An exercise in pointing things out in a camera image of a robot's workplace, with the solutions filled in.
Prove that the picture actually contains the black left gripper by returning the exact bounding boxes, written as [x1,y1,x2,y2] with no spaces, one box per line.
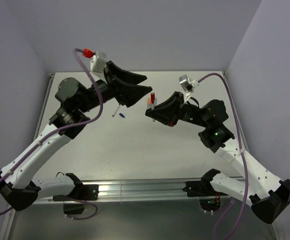
[77,61,152,114]

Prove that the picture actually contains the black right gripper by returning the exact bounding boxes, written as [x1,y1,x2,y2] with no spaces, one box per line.
[145,91,210,128]

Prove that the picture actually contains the orange marker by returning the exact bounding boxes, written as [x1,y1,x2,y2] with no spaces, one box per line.
[147,98,152,108]

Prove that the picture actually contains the red pen cap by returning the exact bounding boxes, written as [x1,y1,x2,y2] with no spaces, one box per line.
[150,92,156,104]

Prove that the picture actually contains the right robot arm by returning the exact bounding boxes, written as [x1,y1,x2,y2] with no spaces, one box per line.
[145,91,290,224]

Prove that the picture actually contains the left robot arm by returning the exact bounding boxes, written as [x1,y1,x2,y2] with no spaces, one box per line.
[0,61,152,211]

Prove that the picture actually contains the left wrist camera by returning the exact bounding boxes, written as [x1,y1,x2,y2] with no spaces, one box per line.
[82,48,108,76]

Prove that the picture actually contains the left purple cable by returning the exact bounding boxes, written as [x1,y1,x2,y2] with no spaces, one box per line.
[0,47,106,221]

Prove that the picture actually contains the purple cable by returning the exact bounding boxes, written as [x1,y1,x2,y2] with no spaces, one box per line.
[197,72,249,240]
[0,47,106,221]

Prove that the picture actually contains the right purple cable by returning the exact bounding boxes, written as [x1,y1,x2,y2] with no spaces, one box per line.
[197,72,249,240]

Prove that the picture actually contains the aluminium rail frame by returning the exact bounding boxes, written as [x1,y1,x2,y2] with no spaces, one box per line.
[0,70,285,240]

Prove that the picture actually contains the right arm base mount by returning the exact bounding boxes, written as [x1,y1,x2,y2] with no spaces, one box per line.
[182,180,233,215]

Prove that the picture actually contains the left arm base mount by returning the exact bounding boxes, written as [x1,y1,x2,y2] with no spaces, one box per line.
[52,184,99,220]

